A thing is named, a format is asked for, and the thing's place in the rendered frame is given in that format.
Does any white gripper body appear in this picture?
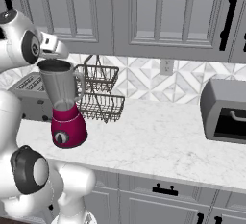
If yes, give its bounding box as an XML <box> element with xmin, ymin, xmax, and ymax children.
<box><xmin>39</xmin><ymin>39</ymin><xmax>70</xmax><ymax>60</ymax></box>

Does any grey drawer front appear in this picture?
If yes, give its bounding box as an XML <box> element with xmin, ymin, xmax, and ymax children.
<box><xmin>93</xmin><ymin>169</ymin><xmax>120</xmax><ymax>191</ymax></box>
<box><xmin>118</xmin><ymin>173</ymin><xmax>225</xmax><ymax>205</ymax></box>

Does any grey base cupboard door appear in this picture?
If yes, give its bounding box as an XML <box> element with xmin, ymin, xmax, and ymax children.
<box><xmin>118</xmin><ymin>190</ymin><xmax>210</xmax><ymax>224</ymax></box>
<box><xmin>82</xmin><ymin>187</ymin><xmax>120</xmax><ymax>224</ymax></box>
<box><xmin>206</xmin><ymin>198</ymin><xmax>246</xmax><ymax>224</ymax></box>

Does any white wall outlet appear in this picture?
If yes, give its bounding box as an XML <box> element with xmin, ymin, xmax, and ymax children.
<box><xmin>160</xmin><ymin>58</ymin><xmax>176</xmax><ymax>77</ymax></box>

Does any grey toaster oven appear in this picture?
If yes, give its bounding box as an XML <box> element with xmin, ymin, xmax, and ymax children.
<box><xmin>199</xmin><ymin>78</ymin><xmax>246</xmax><ymax>145</ymax></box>

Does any grey wall cupboard door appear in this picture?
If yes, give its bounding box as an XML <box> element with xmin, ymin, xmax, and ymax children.
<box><xmin>228</xmin><ymin>0</ymin><xmax>246</xmax><ymax>64</ymax></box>
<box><xmin>111</xmin><ymin>0</ymin><xmax>234</xmax><ymax>62</ymax></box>
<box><xmin>12</xmin><ymin>0</ymin><xmax>115</xmax><ymax>56</ymax></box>

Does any crimson blender with grey jar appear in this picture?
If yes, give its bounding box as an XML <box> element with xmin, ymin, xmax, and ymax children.
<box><xmin>36</xmin><ymin>58</ymin><xmax>89</xmax><ymax>150</ymax></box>

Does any dark two-tier wire stand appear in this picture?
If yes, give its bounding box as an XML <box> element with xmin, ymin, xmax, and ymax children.
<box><xmin>74</xmin><ymin>54</ymin><xmax>127</xmax><ymax>125</ymax></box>

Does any short black drawer handle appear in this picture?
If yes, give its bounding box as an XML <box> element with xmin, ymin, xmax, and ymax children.
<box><xmin>152</xmin><ymin>184</ymin><xmax>180</xmax><ymax>197</ymax></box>

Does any grey toaster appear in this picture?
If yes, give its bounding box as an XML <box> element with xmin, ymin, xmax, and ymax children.
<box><xmin>8</xmin><ymin>71</ymin><xmax>55</xmax><ymax>123</ymax></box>

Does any grey toaster oven handle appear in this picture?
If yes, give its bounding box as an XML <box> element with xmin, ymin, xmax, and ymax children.
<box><xmin>229</xmin><ymin>109</ymin><xmax>246</xmax><ymax>124</ymax></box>

